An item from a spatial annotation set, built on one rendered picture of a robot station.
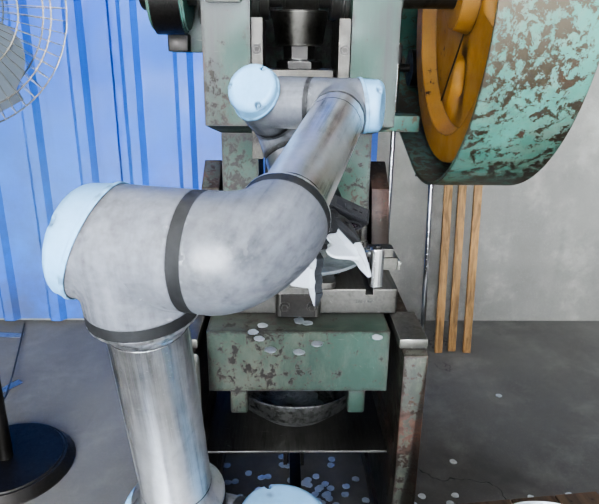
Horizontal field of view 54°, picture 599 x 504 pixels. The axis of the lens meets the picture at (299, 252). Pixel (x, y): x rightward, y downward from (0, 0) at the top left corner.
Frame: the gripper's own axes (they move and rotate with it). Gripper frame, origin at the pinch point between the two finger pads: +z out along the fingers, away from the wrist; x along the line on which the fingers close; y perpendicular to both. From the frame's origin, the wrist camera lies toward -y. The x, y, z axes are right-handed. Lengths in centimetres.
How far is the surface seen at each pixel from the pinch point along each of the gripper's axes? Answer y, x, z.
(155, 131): -39, -134, -107
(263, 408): -12, -59, 13
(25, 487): 35, -122, 14
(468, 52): -50, 4, -45
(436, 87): -63, -16, -50
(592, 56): -38, 32, -23
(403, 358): -26.2, -21.5, 12.2
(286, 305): -11.8, -35.7, -6.3
